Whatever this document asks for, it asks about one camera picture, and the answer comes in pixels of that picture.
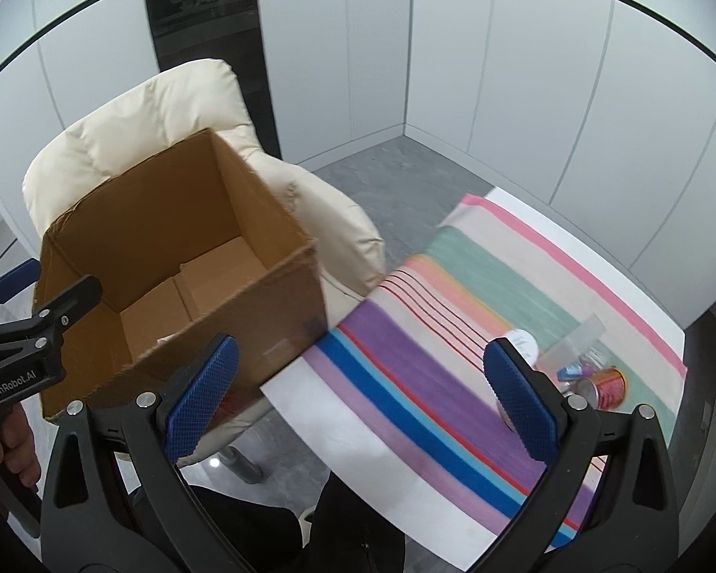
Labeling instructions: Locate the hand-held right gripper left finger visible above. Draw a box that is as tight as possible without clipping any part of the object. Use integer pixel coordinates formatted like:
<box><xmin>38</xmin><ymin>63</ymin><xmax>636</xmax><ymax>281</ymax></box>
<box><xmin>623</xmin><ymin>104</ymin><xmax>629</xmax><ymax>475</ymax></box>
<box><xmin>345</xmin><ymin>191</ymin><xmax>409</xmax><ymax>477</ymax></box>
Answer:
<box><xmin>39</xmin><ymin>335</ymin><xmax>302</xmax><ymax>573</ymax></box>

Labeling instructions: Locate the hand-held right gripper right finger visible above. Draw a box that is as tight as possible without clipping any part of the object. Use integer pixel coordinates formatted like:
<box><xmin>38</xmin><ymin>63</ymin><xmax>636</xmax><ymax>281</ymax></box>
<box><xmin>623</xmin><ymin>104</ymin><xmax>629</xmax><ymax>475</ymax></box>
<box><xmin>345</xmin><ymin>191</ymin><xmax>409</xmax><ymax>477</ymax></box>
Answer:
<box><xmin>471</xmin><ymin>337</ymin><xmax>681</xmax><ymax>573</ymax></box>

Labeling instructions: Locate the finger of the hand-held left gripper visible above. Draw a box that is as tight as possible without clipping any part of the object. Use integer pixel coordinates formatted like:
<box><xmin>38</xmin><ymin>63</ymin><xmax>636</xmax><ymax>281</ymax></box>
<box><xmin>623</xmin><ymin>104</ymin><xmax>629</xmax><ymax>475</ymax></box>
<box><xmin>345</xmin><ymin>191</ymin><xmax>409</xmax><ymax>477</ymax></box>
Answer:
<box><xmin>0</xmin><ymin>258</ymin><xmax>42</xmax><ymax>326</ymax></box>
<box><xmin>32</xmin><ymin>275</ymin><xmax>104</xmax><ymax>344</ymax></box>

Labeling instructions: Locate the white round lid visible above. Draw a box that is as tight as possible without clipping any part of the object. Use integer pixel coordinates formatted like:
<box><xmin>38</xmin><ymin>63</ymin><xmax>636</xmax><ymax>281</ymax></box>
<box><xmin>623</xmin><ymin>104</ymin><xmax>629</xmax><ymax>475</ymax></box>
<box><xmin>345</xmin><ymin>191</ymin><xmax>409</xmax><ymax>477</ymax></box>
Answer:
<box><xmin>504</xmin><ymin>328</ymin><xmax>541</xmax><ymax>366</ymax></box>

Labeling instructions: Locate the red tin can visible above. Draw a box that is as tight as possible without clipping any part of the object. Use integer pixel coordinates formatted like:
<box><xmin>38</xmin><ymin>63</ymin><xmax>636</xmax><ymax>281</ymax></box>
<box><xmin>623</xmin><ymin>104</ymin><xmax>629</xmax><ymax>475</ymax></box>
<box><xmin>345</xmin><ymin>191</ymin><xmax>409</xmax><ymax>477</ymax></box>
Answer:
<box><xmin>574</xmin><ymin>367</ymin><xmax>627</xmax><ymax>412</ymax></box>

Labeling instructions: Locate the brown cardboard box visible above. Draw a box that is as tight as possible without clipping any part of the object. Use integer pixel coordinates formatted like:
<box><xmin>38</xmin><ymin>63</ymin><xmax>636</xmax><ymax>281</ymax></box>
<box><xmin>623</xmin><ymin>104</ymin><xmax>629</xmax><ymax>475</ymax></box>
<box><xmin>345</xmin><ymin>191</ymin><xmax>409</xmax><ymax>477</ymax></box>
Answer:
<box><xmin>32</xmin><ymin>127</ymin><xmax>329</xmax><ymax>424</ymax></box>

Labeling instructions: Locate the person's left hand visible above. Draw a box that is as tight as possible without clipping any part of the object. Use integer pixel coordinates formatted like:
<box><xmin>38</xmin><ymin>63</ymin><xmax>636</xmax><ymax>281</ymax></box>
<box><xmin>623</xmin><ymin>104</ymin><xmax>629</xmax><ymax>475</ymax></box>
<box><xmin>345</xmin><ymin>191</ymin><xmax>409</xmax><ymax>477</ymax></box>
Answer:
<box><xmin>0</xmin><ymin>404</ymin><xmax>42</xmax><ymax>490</ymax></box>

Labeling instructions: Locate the translucent plastic box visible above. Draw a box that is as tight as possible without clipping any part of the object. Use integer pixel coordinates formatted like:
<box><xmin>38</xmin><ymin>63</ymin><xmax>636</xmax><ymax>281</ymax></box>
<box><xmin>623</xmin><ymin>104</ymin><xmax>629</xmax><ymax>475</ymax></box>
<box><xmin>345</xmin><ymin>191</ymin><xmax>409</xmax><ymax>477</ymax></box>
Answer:
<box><xmin>537</xmin><ymin>316</ymin><xmax>608</xmax><ymax>374</ymax></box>

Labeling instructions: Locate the striped colourful cloth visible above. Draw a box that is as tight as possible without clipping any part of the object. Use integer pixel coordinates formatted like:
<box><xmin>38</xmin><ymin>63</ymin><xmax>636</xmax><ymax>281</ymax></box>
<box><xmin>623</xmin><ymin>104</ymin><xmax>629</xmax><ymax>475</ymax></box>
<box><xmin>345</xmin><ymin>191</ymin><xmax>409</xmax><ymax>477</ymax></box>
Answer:
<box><xmin>307</xmin><ymin>192</ymin><xmax>688</xmax><ymax>550</ymax></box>

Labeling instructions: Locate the cream puffy jacket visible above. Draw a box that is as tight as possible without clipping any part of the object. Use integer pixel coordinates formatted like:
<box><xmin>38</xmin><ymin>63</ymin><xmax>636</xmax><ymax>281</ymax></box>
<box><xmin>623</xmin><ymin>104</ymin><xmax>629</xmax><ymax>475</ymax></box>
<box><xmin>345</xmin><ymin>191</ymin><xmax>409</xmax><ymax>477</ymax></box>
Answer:
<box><xmin>22</xmin><ymin>58</ymin><xmax>389</xmax><ymax>486</ymax></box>

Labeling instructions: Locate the dark glass door panel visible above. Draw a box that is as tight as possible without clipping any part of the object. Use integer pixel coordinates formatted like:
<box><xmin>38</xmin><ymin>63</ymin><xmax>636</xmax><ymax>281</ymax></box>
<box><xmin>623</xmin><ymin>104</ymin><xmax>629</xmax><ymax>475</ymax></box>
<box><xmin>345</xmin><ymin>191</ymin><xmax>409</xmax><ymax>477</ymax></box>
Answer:
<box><xmin>140</xmin><ymin>0</ymin><xmax>284</xmax><ymax>162</ymax></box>

